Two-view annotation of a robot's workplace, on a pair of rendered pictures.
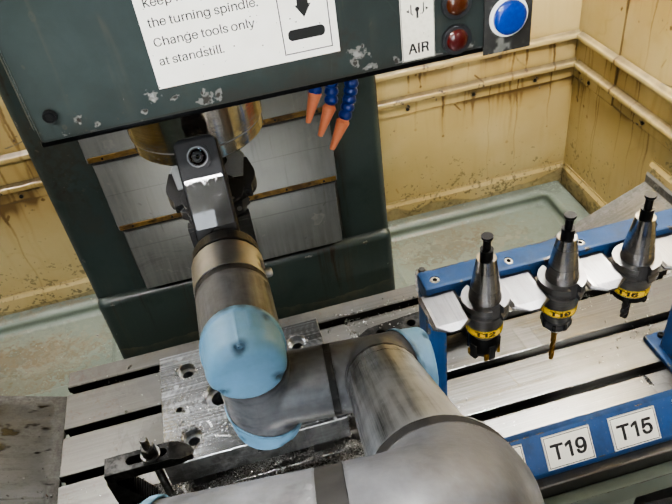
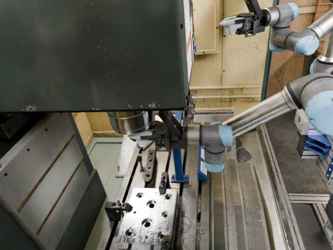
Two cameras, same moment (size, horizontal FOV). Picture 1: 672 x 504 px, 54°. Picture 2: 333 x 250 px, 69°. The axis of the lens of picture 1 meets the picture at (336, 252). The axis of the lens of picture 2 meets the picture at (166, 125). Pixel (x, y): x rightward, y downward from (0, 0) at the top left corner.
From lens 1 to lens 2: 0.86 m
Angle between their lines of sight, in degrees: 54
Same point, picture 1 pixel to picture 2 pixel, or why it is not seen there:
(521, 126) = (79, 126)
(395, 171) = not seen: hidden behind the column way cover
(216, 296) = (211, 129)
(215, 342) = (227, 132)
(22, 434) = not seen: outside the picture
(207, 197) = (174, 121)
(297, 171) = (75, 162)
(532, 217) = (99, 149)
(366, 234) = (91, 174)
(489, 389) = not seen: hidden behind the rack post
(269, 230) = (75, 192)
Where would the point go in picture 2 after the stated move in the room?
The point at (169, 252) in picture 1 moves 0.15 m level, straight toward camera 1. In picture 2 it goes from (53, 230) to (85, 227)
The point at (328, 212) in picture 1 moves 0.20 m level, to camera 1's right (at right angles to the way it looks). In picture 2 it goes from (85, 171) to (102, 149)
